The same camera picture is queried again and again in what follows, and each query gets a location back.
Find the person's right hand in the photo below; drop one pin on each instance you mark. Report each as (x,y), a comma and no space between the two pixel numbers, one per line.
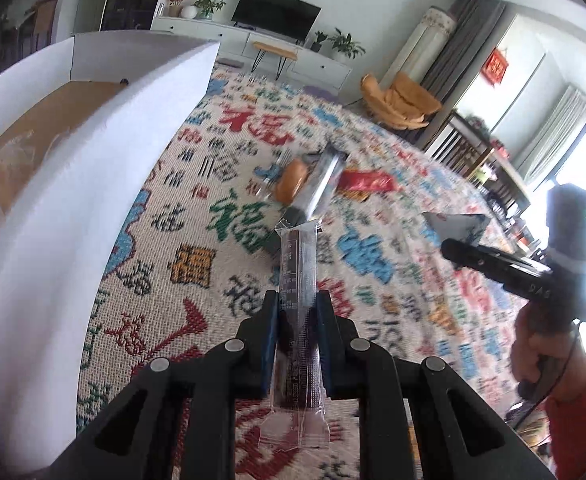
(528,355)

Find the dark brown bar clear wrapper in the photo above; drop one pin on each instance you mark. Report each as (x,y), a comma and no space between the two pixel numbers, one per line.
(298,310)

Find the white standing air conditioner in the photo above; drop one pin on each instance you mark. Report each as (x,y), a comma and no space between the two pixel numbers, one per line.
(423,45)

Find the white television cabinet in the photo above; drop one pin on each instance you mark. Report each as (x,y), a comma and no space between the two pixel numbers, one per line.
(233,40)

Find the round white vase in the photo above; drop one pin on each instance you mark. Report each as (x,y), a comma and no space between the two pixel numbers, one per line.
(189,11)

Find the red snack packet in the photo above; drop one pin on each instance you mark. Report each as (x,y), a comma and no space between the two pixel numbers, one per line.
(368,181)

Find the printed woven tablecloth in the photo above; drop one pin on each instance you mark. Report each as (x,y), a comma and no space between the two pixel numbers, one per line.
(213,270)

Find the long silvery snack packet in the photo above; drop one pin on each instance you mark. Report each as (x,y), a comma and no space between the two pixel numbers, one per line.
(318,190)

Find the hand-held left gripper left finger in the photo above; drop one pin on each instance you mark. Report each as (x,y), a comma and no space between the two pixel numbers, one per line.
(271,340)

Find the flowering green potted plant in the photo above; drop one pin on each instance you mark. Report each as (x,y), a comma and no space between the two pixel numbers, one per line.
(208,6)

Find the grey triangular snack packet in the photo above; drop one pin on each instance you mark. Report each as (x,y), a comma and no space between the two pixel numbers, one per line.
(453,225)

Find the small dark potted plant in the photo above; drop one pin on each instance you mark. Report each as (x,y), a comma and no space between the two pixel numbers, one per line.
(319,40)

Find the red wall hanging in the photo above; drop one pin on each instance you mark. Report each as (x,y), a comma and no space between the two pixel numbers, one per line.
(496,66)

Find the bread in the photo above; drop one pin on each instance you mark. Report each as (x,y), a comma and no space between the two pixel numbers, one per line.
(293,180)

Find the white cardboard box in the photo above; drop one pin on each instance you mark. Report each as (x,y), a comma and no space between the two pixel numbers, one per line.
(98,210)

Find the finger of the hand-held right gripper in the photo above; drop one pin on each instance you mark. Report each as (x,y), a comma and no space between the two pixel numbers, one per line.
(478,259)

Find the dark wooden slatted chair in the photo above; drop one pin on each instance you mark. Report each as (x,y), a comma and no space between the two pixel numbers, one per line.
(455,142)

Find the black flat television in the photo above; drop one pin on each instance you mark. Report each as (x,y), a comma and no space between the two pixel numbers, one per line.
(275,12)

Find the white sheer curtain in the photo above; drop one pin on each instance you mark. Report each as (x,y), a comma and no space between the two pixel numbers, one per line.
(555,135)

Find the large green potted plant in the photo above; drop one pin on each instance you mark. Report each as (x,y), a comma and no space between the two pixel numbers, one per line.
(348,45)

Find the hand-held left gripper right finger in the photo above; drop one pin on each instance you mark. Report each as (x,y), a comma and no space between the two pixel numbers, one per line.
(325,340)

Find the grey curtain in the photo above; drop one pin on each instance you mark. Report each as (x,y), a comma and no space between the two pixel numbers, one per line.
(463,45)

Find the wooden dining chair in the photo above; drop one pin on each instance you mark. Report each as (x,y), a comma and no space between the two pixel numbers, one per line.
(44,19)

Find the wooden bench metal legs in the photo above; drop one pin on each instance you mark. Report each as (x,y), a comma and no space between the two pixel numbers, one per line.
(275,51)

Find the small dark purple mat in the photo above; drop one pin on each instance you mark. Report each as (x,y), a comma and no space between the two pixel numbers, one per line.
(233,62)

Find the orange lounge chair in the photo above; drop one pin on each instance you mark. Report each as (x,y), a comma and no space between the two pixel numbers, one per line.
(398,100)

